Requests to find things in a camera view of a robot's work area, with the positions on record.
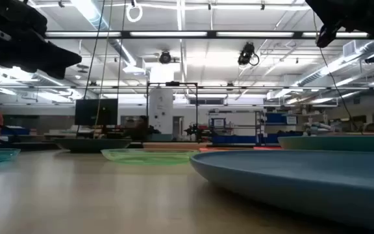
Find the large blue plastic plate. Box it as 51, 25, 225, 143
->
189, 149, 374, 232

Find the blue storage bin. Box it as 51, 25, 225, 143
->
211, 134, 259, 146

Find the peach plastic plate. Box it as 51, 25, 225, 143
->
143, 142, 212, 150

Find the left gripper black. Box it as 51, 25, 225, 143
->
0, 0, 82, 81

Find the black metal frame rig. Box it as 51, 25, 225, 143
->
145, 81, 199, 143

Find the white ceiling vent box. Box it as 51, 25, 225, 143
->
342, 40, 358, 58

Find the small black background robot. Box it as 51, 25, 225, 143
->
184, 123, 208, 142

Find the blue cabinet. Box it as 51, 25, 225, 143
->
265, 112, 298, 126

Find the translucent green plastic plate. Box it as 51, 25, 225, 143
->
101, 148, 201, 166

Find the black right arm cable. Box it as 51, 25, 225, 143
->
312, 12, 362, 133

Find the white pillar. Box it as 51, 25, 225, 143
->
148, 87, 174, 135

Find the blue framed sign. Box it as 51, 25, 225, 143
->
210, 117, 227, 129

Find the blue box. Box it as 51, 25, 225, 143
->
0, 125, 31, 136

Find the black ceiling camera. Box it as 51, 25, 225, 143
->
159, 50, 173, 65
238, 41, 260, 67

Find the white cable loop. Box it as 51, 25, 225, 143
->
125, 2, 143, 23

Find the dark green plastic plate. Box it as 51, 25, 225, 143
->
53, 138, 132, 153

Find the black computer monitor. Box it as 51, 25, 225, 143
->
75, 98, 119, 127

